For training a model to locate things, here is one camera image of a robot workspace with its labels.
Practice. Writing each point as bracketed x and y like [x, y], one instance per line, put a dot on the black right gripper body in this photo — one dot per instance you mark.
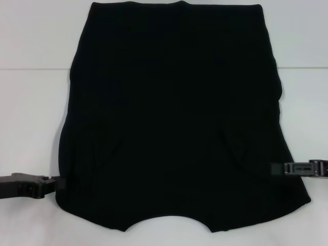
[321, 167]

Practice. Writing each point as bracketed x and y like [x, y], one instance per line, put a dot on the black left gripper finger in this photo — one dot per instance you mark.
[56, 183]

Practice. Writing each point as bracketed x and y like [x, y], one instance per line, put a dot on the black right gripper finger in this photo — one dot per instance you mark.
[289, 169]

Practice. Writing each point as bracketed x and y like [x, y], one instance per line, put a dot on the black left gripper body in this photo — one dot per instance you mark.
[18, 184]

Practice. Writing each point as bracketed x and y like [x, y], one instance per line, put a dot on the black shirt with pink print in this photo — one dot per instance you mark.
[169, 102]

